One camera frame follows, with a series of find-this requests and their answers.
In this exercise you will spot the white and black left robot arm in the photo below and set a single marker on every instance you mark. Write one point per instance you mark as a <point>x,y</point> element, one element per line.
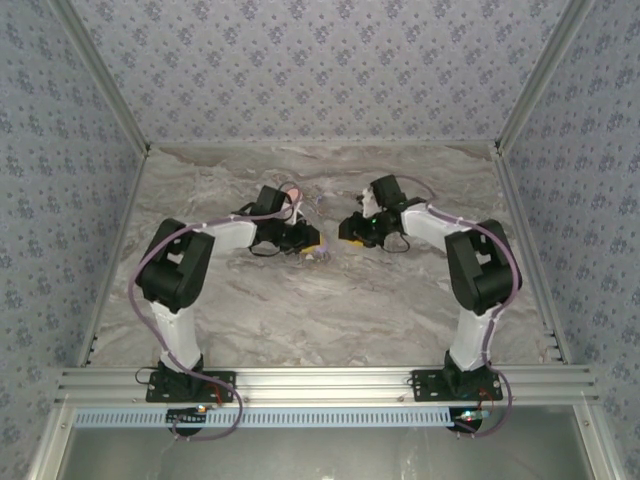
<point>175,330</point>

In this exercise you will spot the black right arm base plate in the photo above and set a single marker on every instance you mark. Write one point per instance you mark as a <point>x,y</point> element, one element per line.
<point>427,387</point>

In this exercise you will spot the black controller board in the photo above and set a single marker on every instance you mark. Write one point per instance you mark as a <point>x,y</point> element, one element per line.
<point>186,419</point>
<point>467,422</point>

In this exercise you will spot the grey metal lower panel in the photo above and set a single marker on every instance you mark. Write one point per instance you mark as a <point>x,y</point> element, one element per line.
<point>325,455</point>

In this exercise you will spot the aluminium frame post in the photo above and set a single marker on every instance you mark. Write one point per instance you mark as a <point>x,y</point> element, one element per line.
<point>542,75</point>
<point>102,75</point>

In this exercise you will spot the aluminium mounting rail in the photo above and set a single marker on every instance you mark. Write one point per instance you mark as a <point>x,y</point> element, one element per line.
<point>325,385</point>

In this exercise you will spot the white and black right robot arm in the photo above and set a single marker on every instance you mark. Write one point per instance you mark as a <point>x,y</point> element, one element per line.
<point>472,340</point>

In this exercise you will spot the aluminium table side rail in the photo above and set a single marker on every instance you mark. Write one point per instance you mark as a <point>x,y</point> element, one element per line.
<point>127,200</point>
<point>511,195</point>

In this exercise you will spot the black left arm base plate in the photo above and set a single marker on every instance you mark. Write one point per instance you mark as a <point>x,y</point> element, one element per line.
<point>220,387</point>

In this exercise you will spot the aluminium lower strut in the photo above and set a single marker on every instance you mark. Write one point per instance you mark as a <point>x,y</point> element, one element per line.
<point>593,442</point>
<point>51,442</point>

